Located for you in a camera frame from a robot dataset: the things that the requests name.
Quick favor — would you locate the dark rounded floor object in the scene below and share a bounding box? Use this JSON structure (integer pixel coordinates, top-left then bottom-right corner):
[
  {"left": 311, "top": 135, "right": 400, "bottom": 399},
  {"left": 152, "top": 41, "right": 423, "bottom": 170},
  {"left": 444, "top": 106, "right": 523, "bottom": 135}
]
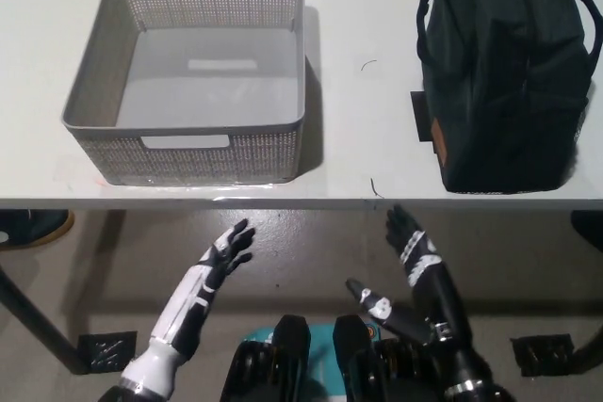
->
[{"left": 569, "top": 209, "right": 603, "bottom": 249}]

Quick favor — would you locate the dark green lunch bag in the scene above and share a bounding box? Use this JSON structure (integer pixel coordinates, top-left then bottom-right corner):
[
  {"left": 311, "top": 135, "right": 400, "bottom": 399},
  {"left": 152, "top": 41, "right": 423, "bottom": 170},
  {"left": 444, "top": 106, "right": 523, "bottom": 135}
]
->
[{"left": 416, "top": 0, "right": 602, "bottom": 196}]

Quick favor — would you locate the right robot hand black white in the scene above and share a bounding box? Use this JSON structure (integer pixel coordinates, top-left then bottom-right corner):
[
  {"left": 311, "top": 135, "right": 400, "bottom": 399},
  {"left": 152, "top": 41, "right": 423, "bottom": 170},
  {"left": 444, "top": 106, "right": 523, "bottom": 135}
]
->
[{"left": 345, "top": 203, "right": 471, "bottom": 345}]

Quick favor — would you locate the grey perforated plastic basket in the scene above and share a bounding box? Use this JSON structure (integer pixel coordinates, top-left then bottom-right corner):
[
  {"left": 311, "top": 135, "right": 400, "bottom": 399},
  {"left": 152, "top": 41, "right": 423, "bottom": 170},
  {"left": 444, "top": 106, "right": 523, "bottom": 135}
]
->
[{"left": 60, "top": 0, "right": 307, "bottom": 187}]

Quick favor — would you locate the black tape patch on table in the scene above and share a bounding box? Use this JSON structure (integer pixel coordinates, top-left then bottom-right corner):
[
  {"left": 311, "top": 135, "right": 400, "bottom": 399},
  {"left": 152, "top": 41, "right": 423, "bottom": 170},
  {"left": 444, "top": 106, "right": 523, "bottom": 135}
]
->
[{"left": 409, "top": 89, "right": 440, "bottom": 155}]

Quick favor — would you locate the dark metal table leg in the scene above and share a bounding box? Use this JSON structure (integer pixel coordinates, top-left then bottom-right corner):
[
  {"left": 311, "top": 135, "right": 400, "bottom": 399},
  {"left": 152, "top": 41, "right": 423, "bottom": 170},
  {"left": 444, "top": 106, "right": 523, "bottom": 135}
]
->
[{"left": 0, "top": 265, "right": 91, "bottom": 375}]

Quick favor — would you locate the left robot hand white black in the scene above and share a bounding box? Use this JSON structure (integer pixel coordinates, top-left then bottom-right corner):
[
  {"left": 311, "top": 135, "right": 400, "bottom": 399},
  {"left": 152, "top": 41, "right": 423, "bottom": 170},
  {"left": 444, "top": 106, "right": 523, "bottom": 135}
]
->
[{"left": 149, "top": 217, "right": 256, "bottom": 357}]

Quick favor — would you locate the black shoe tan sole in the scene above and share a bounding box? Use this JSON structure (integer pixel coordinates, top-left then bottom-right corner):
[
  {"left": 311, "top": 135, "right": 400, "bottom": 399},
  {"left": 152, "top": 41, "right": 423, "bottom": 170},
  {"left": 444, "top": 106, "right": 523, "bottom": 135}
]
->
[{"left": 0, "top": 209, "right": 75, "bottom": 251}]

